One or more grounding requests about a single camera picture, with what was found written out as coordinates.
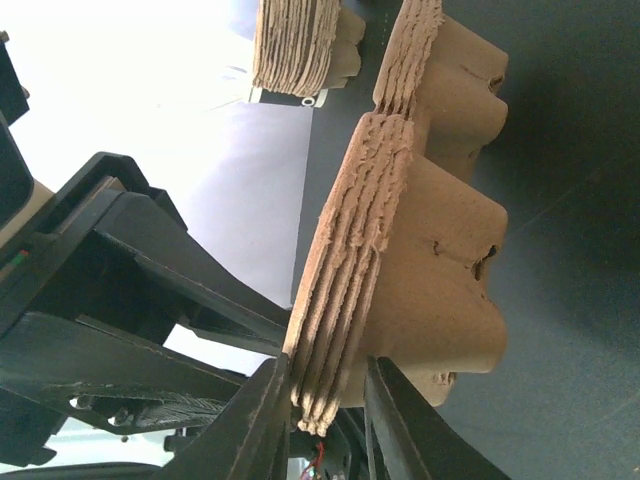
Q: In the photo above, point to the brown cup carrier stack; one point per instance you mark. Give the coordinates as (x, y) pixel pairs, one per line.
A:
(302, 47)

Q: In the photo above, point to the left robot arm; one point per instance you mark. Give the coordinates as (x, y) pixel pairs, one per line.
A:
(94, 278)

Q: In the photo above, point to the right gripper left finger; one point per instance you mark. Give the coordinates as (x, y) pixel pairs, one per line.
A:
(249, 439)

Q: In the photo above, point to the brown two-cup carrier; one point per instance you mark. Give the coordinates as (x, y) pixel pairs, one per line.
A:
(399, 261)

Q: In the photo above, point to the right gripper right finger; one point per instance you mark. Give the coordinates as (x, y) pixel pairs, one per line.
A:
(406, 438)

